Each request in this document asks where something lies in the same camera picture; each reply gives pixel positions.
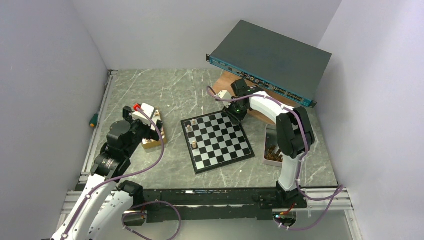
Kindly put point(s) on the gold tin tray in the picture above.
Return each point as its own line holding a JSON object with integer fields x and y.
{"x": 154, "y": 141}

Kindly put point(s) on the orange green screwdriver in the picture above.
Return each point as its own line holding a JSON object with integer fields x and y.
{"x": 94, "y": 120}

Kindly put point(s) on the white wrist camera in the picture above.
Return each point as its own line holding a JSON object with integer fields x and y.
{"x": 225, "y": 97}
{"x": 143, "y": 112}

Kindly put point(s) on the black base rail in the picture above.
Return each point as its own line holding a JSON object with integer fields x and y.
{"x": 260, "y": 203}

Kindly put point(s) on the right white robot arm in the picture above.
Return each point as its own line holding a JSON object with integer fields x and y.
{"x": 295, "y": 135}

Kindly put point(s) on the white tray with dark pieces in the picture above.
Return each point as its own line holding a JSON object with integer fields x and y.
{"x": 272, "y": 155}

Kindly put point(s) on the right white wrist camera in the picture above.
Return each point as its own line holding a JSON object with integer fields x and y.
{"x": 225, "y": 97}

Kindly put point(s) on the wooden board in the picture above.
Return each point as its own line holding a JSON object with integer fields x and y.
{"x": 224, "y": 83}

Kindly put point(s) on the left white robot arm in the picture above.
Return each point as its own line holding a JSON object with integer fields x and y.
{"x": 105, "y": 197}

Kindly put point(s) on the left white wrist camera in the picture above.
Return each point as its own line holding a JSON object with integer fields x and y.
{"x": 143, "y": 112}

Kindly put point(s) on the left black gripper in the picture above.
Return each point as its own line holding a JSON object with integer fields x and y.
{"x": 150, "y": 133}

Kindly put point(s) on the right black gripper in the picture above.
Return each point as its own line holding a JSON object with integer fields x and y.
{"x": 237, "y": 118}

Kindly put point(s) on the dark grey network switch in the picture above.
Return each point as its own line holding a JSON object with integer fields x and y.
{"x": 275, "y": 62}

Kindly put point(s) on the black and white chessboard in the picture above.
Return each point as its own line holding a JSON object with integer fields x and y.
{"x": 219, "y": 142}

